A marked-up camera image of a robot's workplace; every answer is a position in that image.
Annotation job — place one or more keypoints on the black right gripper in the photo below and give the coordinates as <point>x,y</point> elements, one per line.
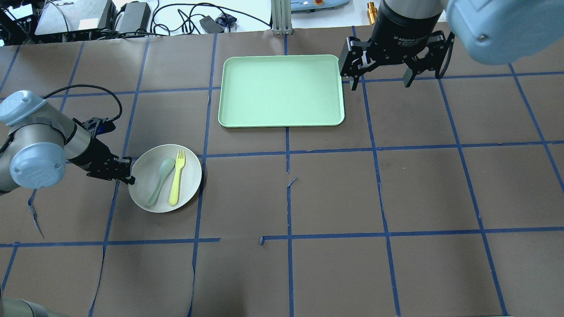
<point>406,27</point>

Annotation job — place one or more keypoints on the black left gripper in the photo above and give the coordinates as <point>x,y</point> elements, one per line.
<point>93,155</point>

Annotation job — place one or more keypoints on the round white plate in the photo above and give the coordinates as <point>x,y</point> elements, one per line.
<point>146,168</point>

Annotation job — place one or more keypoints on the pale green plastic spoon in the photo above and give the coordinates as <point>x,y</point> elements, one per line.
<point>165,169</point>

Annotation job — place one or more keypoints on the yellow plastic fork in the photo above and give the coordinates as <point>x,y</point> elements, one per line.
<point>180,162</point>

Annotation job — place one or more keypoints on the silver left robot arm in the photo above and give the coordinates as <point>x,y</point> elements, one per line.
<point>41,141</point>

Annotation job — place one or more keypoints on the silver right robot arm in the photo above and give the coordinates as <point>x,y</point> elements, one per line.
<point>495,32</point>

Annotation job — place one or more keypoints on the brass fitting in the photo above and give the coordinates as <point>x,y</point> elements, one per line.
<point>372,13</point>

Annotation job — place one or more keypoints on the light green tray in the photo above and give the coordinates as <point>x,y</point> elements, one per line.
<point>281,91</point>

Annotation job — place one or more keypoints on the blue teach pendant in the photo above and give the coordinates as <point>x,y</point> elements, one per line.
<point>306,6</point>

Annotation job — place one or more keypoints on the black power adapter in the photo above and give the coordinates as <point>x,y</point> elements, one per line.
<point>210,26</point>

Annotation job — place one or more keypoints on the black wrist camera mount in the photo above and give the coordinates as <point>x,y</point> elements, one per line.
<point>97,126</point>

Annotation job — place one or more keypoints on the aluminium frame post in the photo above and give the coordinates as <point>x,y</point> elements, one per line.
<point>281,17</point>

